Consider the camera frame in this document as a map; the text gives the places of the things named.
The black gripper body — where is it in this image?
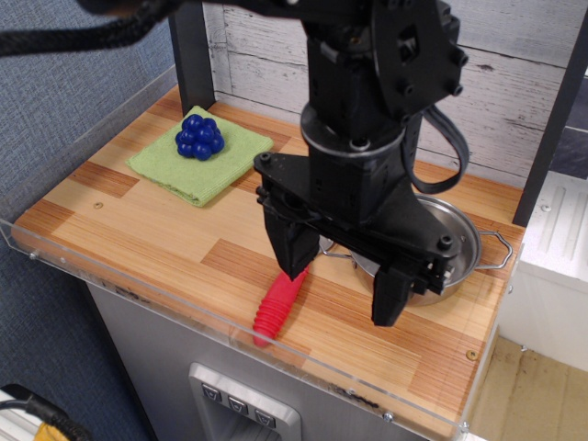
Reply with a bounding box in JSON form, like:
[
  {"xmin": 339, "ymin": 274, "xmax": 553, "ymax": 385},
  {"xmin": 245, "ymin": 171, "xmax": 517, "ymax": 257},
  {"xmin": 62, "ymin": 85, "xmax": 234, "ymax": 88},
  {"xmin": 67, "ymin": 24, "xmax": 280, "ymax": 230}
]
[{"xmin": 254, "ymin": 149, "xmax": 456, "ymax": 294}]

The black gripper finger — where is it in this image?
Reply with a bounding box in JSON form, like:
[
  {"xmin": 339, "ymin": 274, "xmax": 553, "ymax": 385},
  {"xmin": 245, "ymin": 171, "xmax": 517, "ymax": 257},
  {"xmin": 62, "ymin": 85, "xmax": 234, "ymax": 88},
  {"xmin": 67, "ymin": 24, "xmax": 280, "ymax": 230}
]
[
  {"xmin": 264, "ymin": 208, "xmax": 319, "ymax": 280},
  {"xmin": 371, "ymin": 267, "xmax": 410, "ymax": 327}
]

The red handled metal spoon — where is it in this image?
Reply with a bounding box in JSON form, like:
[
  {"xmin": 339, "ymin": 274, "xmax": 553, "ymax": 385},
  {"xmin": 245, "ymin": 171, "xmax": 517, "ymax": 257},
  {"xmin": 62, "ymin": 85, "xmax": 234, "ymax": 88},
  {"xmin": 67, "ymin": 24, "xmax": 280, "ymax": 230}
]
[{"xmin": 253, "ymin": 266, "xmax": 310, "ymax": 347}]

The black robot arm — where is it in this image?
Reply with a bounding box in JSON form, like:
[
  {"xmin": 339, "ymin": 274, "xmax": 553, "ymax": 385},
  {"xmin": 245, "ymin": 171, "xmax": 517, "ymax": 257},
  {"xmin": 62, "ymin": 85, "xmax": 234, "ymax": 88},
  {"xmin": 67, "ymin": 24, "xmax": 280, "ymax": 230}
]
[{"xmin": 242, "ymin": 1, "xmax": 469, "ymax": 326}]

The stainless steel pot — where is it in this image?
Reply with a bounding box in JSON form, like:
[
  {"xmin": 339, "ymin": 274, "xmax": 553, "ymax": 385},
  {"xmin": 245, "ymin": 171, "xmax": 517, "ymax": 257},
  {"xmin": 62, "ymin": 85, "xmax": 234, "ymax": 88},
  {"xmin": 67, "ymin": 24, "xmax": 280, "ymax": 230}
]
[{"xmin": 319, "ymin": 194, "xmax": 514, "ymax": 306}]

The green folded cloth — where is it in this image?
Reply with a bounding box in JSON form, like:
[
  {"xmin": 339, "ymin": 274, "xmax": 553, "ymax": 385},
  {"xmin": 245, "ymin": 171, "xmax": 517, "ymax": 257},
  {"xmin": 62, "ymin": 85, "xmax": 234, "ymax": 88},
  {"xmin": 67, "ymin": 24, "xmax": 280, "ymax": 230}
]
[{"xmin": 126, "ymin": 107, "xmax": 274, "ymax": 208}]

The blue toy grape bunch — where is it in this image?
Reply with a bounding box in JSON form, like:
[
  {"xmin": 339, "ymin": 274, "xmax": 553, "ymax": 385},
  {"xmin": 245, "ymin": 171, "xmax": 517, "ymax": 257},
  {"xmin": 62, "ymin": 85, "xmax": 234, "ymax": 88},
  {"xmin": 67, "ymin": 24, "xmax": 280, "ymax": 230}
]
[{"xmin": 175, "ymin": 114, "xmax": 225, "ymax": 161}]

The white side counter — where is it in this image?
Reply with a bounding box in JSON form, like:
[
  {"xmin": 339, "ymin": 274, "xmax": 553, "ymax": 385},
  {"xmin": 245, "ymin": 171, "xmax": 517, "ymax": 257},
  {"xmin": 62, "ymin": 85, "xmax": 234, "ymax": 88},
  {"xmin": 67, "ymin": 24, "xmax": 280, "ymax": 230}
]
[{"xmin": 497, "ymin": 172, "xmax": 587, "ymax": 370}]

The grey cabinet control panel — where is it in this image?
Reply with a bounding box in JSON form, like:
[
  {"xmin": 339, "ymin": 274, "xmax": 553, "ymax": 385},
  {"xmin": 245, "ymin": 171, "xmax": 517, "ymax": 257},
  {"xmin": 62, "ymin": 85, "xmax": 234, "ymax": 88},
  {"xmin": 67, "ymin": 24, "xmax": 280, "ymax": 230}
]
[{"xmin": 188, "ymin": 363, "xmax": 302, "ymax": 440}]

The yellow black object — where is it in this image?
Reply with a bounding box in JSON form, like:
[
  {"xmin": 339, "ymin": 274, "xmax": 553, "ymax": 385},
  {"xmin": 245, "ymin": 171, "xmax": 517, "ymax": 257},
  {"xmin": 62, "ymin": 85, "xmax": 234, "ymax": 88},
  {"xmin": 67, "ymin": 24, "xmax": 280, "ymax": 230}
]
[{"xmin": 1, "ymin": 384, "xmax": 94, "ymax": 440}]

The dark right vertical post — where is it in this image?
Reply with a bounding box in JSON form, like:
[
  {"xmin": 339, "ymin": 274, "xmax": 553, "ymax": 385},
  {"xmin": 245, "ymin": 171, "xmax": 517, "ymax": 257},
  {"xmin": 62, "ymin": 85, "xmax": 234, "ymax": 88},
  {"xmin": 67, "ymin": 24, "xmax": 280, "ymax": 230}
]
[{"xmin": 512, "ymin": 12, "xmax": 587, "ymax": 227}]

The dark vertical post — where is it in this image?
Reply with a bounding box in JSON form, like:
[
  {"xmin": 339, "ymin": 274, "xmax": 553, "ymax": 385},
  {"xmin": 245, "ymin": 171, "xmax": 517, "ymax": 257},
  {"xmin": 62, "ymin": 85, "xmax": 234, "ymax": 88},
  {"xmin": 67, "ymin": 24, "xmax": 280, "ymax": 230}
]
[
  {"xmin": 168, "ymin": 2, "xmax": 216, "ymax": 115},
  {"xmin": 512, "ymin": 12, "xmax": 587, "ymax": 227}
]

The dark left vertical post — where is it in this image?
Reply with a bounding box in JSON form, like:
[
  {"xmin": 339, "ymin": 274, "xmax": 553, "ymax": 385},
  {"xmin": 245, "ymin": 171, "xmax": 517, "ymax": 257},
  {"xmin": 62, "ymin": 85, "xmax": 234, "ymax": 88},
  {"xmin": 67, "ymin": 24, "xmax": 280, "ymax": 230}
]
[{"xmin": 168, "ymin": 2, "xmax": 216, "ymax": 115}]

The black braided cable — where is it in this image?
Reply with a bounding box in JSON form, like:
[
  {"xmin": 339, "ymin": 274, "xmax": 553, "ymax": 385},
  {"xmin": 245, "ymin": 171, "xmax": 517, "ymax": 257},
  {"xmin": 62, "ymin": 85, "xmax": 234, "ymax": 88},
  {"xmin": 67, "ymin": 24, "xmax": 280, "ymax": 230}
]
[{"xmin": 0, "ymin": 8, "xmax": 171, "ymax": 59}]

